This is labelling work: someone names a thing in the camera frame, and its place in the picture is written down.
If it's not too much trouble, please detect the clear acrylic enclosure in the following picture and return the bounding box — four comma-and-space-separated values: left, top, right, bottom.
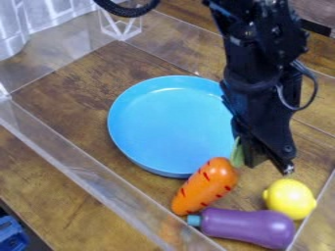
0, 0, 335, 251

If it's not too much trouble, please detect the orange toy carrot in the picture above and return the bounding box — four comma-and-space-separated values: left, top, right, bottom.
170, 136, 246, 218

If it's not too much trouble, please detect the white grid curtain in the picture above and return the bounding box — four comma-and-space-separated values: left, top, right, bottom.
0, 0, 99, 61

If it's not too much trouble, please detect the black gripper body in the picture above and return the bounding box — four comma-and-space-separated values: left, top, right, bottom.
220, 68, 302, 147

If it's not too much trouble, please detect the purple toy eggplant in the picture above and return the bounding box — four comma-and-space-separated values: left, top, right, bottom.
187, 208, 297, 249

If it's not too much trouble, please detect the black braided cable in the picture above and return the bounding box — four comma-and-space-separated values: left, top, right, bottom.
92, 0, 163, 19

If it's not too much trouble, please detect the yellow toy lemon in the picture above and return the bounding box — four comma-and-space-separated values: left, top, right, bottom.
262, 178, 317, 221

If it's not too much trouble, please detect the blue round tray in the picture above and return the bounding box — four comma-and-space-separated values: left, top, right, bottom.
107, 75, 235, 178

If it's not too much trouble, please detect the blue plastic object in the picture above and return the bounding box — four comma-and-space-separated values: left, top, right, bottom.
0, 216, 30, 251

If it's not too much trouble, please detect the dark baseboard strip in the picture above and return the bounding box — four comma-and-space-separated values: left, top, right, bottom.
302, 20, 333, 37

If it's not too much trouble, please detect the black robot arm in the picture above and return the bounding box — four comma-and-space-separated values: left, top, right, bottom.
203, 0, 307, 175

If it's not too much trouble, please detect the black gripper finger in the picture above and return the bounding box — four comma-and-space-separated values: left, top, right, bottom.
261, 119, 297, 176
231, 119, 281, 169

